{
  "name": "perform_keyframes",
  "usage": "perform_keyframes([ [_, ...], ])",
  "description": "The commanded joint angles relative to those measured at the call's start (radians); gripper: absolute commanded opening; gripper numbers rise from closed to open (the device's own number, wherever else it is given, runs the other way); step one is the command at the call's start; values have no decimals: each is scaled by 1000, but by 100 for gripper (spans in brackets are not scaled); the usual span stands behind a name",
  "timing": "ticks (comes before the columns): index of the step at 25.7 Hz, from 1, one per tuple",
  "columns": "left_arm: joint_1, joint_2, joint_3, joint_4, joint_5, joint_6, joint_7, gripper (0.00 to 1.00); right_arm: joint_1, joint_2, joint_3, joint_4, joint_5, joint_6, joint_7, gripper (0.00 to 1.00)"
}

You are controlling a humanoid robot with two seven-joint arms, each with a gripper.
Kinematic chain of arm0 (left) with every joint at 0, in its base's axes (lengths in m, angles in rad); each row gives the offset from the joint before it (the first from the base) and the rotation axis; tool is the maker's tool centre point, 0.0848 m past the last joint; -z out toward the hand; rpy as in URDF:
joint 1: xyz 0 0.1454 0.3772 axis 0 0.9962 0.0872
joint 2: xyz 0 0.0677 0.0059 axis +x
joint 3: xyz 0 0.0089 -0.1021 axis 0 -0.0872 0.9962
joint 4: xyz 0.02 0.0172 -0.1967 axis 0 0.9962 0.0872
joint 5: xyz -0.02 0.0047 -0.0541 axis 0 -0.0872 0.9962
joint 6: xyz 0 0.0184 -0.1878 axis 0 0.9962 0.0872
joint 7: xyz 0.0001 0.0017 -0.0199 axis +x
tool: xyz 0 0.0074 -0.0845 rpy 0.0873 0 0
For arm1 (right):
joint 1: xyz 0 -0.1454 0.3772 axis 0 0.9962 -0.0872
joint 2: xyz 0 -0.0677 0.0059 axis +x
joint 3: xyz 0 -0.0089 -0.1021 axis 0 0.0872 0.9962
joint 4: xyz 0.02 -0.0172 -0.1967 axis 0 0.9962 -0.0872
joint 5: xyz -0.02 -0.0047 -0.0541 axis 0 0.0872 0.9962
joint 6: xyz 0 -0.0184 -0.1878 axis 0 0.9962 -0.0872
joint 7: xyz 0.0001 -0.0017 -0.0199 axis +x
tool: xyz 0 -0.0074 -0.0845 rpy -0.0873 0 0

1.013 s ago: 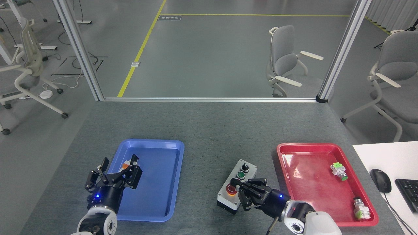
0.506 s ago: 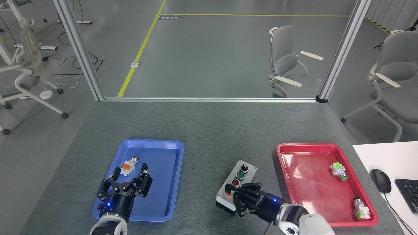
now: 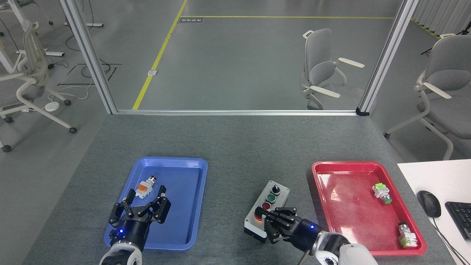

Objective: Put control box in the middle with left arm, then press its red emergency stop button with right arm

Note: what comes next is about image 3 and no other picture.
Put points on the white desk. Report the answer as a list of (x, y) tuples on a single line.
[(434, 176)]

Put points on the large grey office chair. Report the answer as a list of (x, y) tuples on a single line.
[(449, 70)]

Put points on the silver-headed green push button switch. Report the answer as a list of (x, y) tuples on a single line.
[(407, 235)]

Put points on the metal floor socket plate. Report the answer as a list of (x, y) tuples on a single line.
[(152, 72)]

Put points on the green-headed push button switch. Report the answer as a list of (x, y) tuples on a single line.
[(381, 192)]

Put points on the black keyboard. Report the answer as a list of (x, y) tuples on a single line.
[(461, 219)]

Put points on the orange push button switch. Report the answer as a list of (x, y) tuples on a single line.
[(143, 188)]

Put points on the grey control box with buttons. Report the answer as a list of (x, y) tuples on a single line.
[(280, 198)]

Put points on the blue plastic tray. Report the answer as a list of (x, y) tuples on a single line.
[(184, 221)]

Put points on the white desk foot bar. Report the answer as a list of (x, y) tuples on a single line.
[(40, 53), (84, 24)]

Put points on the white mesh office chair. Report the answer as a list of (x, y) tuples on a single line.
[(35, 73)]

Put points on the white round floor device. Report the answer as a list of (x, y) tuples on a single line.
[(52, 106)]

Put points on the grey office chair cream armrests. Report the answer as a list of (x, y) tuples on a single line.
[(318, 70)]

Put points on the dark floor sign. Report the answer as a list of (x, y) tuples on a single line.
[(191, 20)]

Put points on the silver aluminium rail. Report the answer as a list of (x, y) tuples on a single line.
[(235, 112)]

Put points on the black corner bracket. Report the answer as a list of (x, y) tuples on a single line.
[(362, 111)]

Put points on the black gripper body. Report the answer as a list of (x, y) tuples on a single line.
[(132, 228), (305, 233)]

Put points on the black computer mouse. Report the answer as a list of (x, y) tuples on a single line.
[(428, 204)]

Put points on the grey ribbed curtain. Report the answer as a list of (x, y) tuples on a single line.
[(441, 14)]

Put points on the silver aluminium post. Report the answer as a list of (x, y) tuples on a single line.
[(388, 55), (88, 55)]

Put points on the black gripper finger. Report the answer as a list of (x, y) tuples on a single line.
[(276, 230), (117, 213), (283, 213), (162, 211)]

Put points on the red plastic tray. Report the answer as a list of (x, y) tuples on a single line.
[(349, 221)]

